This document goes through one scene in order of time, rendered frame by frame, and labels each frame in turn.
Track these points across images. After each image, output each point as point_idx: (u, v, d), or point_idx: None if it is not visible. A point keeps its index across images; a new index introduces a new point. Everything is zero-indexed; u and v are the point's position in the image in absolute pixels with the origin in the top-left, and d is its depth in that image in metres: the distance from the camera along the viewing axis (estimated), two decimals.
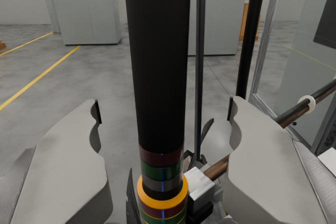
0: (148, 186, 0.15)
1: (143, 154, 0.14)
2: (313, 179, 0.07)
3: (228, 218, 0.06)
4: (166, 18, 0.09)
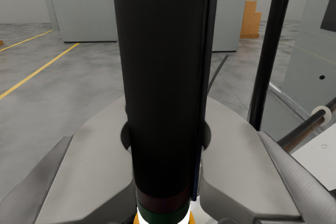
0: None
1: (140, 196, 0.11)
2: (279, 167, 0.07)
3: (228, 218, 0.06)
4: (171, 23, 0.06)
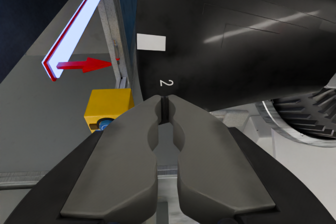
0: None
1: None
2: (251, 160, 0.07)
3: (228, 218, 0.06)
4: None
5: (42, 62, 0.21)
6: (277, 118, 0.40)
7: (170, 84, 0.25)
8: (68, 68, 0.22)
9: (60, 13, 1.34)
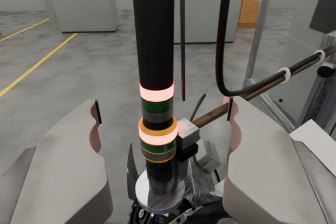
0: (147, 119, 0.21)
1: (143, 93, 0.19)
2: (313, 179, 0.07)
3: (228, 218, 0.06)
4: None
5: None
6: None
7: None
8: None
9: None
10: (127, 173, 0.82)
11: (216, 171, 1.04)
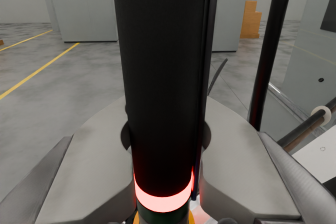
0: None
1: (140, 195, 0.11)
2: (279, 167, 0.07)
3: (228, 218, 0.06)
4: (171, 24, 0.06)
5: None
6: None
7: None
8: None
9: None
10: None
11: None
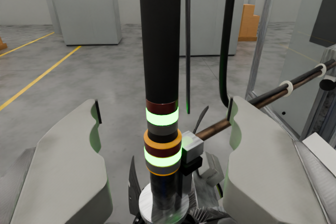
0: (152, 132, 0.21)
1: (149, 106, 0.20)
2: (313, 179, 0.07)
3: (228, 218, 0.06)
4: (165, 7, 0.15)
5: None
6: None
7: None
8: None
9: None
10: (128, 187, 0.81)
11: (219, 185, 1.02)
